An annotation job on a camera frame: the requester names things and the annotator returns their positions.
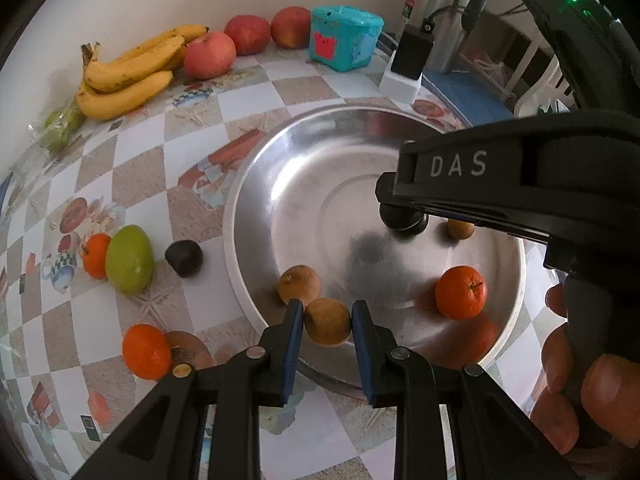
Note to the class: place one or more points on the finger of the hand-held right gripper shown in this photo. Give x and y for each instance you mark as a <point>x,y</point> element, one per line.
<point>387,190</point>

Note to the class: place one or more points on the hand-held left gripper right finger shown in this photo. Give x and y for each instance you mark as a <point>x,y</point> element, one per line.
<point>361,350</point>

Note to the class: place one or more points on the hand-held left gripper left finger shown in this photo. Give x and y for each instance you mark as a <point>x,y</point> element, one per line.
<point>295,340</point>

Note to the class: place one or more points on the dark round fruit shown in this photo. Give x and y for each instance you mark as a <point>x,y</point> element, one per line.
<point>402,221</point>
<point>184,258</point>

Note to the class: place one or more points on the brown longan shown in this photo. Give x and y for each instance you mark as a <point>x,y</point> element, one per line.
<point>460,230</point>
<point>299,285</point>
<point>327,321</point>

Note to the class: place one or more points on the stainless steel bowl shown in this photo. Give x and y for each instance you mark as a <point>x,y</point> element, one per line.
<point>310,200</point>

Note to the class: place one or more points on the small orange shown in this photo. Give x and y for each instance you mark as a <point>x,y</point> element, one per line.
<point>146,351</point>
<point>96,256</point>
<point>461,292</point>

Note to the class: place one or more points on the green oval fruit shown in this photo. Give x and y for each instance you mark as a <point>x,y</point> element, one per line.
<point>129,266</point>

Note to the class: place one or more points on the person's right hand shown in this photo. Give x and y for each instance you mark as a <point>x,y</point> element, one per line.
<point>612,395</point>

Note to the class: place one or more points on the white chair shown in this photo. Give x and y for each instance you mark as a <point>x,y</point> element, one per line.
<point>542,85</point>

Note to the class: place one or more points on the white charging dock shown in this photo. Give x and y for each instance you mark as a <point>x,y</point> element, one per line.
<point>400,87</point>

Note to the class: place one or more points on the black power bank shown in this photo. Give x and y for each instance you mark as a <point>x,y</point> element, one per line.
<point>412,52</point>

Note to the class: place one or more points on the teal plastic box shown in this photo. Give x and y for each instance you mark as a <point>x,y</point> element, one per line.
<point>345,37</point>

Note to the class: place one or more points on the stainless steel kettle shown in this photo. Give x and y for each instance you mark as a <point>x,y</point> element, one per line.
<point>442,20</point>

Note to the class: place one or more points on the pink red apple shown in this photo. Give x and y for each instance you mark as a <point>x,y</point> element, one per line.
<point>209,55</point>

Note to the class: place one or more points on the yellow banana bunch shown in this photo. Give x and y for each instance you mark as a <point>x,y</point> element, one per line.
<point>125,75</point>

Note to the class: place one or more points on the small green fruit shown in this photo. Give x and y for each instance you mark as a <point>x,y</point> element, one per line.
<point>57,140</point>
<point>52,119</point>
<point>74,117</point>

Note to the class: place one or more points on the clear bag of green fruit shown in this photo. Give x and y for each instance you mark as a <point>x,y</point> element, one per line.
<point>42,135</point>

